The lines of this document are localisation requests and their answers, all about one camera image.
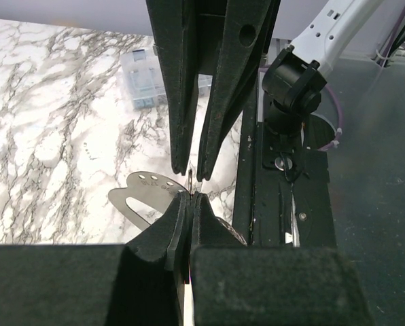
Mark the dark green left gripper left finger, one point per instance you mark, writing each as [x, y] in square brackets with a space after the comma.
[137, 283]

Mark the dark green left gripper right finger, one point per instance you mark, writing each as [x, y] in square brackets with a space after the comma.
[234, 284]

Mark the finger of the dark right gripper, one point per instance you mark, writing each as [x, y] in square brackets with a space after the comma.
[174, 29]
[247, 26]

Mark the clear plastic key organizer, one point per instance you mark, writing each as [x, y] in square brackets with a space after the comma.
[147, 195]

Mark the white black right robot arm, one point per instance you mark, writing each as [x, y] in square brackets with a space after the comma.
[296, 77]

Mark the clear plastic storage box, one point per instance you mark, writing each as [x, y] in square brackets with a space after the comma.
[143, 78]

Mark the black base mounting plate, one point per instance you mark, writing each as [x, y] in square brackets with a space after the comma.
[268, 210]

